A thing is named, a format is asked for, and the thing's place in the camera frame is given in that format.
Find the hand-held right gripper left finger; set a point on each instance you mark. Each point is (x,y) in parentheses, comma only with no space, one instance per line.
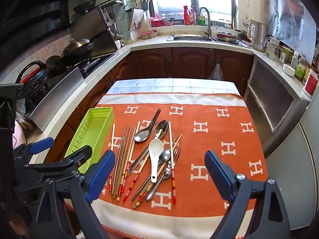
(102,171)

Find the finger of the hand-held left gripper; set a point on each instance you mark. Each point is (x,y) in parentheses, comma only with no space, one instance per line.
(74,157)
(41,145)

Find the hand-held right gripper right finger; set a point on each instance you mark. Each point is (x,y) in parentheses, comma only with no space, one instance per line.
(219,171)

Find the pile of chopsticks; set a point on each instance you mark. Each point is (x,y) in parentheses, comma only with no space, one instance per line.
(123,154)

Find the green plastic utensil tray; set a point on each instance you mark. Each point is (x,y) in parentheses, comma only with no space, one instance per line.
(96,122)

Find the small metal spoon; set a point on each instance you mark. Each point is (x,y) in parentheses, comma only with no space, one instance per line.
(167,173)
(164,155)

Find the metal soup spoon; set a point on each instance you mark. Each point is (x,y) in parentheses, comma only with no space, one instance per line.
(142,136)

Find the white ceramic spoon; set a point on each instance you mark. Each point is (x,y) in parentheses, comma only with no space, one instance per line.
(155,149)

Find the large metal spoon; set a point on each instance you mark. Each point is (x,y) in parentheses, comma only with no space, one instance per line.
(162,129)

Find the orange printed blanket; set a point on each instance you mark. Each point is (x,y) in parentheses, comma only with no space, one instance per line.
(211,134)

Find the black red electric cooker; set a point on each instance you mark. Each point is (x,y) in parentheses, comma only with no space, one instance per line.
(32,79)

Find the stainless steel splash guard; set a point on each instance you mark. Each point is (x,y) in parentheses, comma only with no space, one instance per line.
(92,27)
(57,99)

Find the black pot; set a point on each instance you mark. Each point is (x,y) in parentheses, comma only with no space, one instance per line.
(56,64)

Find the grey metal cabinet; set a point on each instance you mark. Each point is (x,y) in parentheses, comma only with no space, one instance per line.
(271,97)

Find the gas stove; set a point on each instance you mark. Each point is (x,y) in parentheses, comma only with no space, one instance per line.
(97,62)

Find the hanging plastic bag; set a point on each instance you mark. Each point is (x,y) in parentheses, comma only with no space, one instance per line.
(216,72)

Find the light blue tablecloth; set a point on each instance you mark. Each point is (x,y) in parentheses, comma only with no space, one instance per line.
(172,84)

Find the dark wok with lid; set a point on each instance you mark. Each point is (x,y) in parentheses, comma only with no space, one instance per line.
(77,46)

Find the black range hood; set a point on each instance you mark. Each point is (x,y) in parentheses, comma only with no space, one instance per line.
(30,10)

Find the brown wooden base cabinets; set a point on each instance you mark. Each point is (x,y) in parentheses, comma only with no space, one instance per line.
(192,59)

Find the white bowl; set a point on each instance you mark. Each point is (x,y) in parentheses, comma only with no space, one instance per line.
(289,70)

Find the red labelled container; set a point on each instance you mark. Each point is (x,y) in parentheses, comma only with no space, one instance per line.
(310,84)

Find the glass pitcher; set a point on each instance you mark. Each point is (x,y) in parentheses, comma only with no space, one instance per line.
(273,47)

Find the white plastic bottle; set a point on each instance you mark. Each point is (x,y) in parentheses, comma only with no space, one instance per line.
(294,59)

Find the stacked steel bowls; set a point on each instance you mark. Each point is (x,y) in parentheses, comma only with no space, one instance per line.
(226,36)

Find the white kitchen counter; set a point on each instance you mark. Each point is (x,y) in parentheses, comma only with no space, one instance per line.
(149,43)

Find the steel sink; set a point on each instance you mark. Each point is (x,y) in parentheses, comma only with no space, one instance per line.
(189,37)

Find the black hanging wok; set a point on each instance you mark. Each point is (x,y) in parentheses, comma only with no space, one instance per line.
(86,5)

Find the red-lidded food container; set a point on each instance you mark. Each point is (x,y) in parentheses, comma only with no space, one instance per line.
(146,34)

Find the steel electric kettle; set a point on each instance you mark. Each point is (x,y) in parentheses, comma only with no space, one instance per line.
(258,34)

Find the steel faucet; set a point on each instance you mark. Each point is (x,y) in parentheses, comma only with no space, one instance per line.
(210,27)

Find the cutting board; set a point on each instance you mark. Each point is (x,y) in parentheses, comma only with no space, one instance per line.
(135,20)

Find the green bottle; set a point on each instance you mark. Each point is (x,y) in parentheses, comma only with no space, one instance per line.
(201,20)

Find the pink soap bottle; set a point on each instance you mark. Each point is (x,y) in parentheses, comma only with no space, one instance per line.
(192,17)

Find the pink basin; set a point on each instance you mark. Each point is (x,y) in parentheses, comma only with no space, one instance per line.
(169,22)
(157,22)

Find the red bottle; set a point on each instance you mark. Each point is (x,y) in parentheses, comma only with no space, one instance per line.
(186,15)

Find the grey utensil cup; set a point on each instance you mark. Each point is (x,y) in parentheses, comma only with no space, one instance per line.
(145,5)

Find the hook rail with utensils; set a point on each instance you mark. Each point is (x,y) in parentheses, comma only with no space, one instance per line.
(111,12)

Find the silver foil wall sheet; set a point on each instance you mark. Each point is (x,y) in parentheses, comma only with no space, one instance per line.
(289,12)

